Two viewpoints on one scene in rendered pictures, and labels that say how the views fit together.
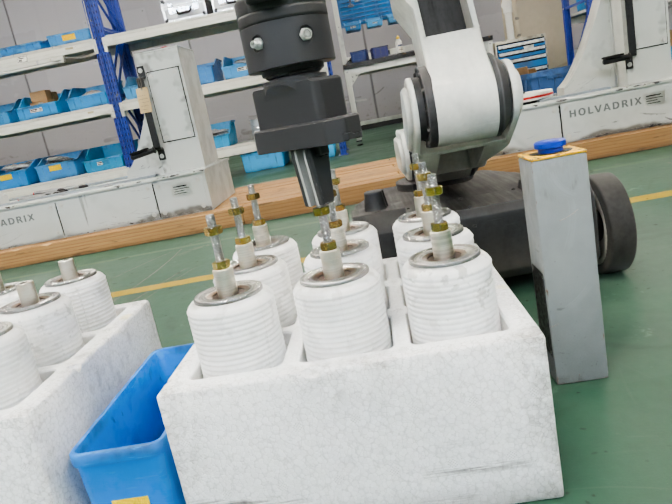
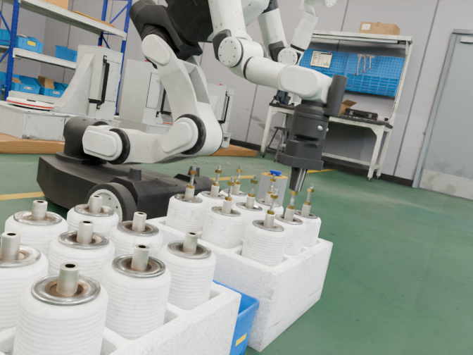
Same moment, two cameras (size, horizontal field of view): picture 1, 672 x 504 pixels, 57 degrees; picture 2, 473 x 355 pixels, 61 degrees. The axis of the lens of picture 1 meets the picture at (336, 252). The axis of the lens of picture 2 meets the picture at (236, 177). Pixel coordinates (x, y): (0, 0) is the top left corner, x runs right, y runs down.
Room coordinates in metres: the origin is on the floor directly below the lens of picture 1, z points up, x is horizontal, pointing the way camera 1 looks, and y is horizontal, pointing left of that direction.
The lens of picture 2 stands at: (0.38, 0.98, 0.48)
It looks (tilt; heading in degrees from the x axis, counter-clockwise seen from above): 9 degrees down; 294
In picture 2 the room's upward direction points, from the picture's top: 11 degrees clockwise
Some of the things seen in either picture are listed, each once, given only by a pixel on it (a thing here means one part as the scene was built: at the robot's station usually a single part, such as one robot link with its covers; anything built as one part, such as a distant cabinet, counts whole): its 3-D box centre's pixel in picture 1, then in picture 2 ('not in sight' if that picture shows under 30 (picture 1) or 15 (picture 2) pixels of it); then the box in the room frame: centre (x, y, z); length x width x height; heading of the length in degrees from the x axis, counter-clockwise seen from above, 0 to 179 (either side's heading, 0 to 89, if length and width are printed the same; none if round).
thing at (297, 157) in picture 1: (305, 176); (293, 177); (0.65, 0.02, 0.36); 0.03 x 0.02 x 0.06; 142
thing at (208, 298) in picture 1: (228, 293); (267, 226); (0.66, 0.12, 0.25); 0.08 x 0.08 x 0.01
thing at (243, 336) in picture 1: (247, 370); (260, 263); (0.66, 0.12, 0.16); 0.10 x 0.10 x 0.18
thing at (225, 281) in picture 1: (225, 282); (269, 220); (0.66, 0.12, 0.26); 0.02 x 0.02 x 0.03
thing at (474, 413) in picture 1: (362, 366); (237, 263); (0.76, 0.00, 0.09); 0.39 x 0.39 x 0.18; 85
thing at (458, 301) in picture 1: (456, 336); (298, 245); (0.63, -0.11, 0.16); 0.10 x 0.10 x 0.18
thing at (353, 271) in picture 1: (334, 275); (288, 220); (0.65, 0.01, 0.25); 0.08 x 0.08 x 0.01
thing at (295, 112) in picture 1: (294, 86); (305, 143); (0.64, 0.01, 0.45); 0.13 x 0.10 x 0.12; 52
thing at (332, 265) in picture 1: (332, 264); (289, 215); (0.65, 0.01, 0.26); 0.02 x 0.02 x 0.03
